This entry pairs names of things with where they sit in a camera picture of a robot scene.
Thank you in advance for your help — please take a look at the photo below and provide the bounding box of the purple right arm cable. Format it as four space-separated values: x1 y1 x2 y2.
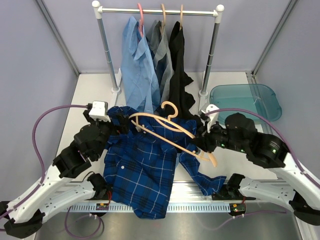
199 107 320 231

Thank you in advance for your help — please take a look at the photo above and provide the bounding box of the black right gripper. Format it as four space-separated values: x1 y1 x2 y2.
190 118 249 154

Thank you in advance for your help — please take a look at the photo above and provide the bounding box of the blue plaid shirt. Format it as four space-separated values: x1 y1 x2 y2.
102 105 227 220

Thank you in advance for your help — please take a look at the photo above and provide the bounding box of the light blue slotted cable duct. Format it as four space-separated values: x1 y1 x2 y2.
70 202 231 213

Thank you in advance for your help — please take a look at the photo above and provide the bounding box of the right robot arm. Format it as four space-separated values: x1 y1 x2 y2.
194 110 320 226

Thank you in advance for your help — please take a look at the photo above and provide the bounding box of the black shirt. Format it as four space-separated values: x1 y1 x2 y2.
168 21 196 120

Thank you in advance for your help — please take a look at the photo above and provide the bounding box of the pink plastic hanger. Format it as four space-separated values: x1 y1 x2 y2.
137 2 144 38

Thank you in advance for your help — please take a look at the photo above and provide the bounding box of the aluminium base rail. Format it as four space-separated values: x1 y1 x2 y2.
57 180 304 203

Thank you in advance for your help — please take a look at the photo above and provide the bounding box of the teal transparent plastic tray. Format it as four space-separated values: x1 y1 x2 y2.
209 84 282 122

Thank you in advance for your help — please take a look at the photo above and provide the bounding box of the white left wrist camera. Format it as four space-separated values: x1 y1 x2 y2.
88 100 111 122

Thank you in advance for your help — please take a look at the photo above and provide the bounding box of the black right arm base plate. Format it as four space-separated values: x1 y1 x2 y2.
211 184 244 201

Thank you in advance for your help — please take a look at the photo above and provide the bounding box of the beige hanger with grey shirt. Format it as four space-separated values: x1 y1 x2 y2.
160 3 167 35

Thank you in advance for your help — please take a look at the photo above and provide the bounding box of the beige hanger of plaid shirt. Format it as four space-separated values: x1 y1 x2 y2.
128 100 218 167

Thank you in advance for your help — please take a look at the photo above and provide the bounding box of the light blue shirt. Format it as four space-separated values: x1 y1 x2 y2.
120 16 161 114

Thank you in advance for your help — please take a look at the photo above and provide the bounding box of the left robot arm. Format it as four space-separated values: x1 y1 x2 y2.
0 110 129 239

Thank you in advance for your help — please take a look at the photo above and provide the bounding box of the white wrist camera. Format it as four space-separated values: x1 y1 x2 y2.
199 104 219 133
88 100 111 122

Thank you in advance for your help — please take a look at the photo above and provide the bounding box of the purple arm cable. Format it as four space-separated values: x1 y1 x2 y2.
0 104 103 238
199 107 320 231

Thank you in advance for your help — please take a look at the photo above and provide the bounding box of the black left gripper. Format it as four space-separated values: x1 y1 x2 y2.
84 111 128 160

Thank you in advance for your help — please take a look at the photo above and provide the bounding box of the beige hanger with black shirt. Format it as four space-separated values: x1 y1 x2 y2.
179 4 184 30

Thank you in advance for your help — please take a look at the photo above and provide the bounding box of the white and chrome clothes rack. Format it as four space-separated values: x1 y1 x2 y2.
91 0 225 100

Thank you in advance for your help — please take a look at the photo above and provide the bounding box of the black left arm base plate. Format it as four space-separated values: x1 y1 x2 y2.
89 184 113 201

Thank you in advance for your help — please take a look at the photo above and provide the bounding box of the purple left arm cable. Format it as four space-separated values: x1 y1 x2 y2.
0 104 103 238

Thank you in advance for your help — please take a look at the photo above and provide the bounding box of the grey shirt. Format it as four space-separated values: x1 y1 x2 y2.
146 20 174 103

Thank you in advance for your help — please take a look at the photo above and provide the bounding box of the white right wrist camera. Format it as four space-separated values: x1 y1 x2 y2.
199 104 219 133

